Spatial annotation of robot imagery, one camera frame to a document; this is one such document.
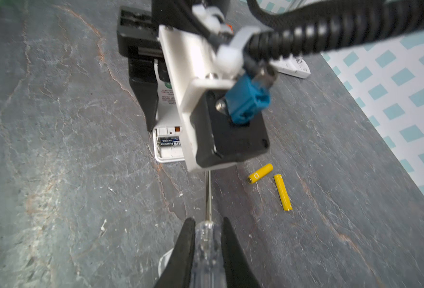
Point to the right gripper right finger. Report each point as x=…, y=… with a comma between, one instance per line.
x=237, y=270

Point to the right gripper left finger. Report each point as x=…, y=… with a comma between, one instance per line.
x=177, y=273

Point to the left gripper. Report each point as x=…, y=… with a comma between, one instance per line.
x=137, y=38

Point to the clear handle screwdriver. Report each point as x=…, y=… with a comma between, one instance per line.
x=208, y=267

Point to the white remote control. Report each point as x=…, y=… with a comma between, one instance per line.
x=167, y=118
x=294, y=66

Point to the black and blue battery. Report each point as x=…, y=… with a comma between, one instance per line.
x=168, y=141

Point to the yellow battery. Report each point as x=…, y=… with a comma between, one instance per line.
x=283, y=194
x=260, y=173

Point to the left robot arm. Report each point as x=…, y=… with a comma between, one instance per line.
x=318, y=27

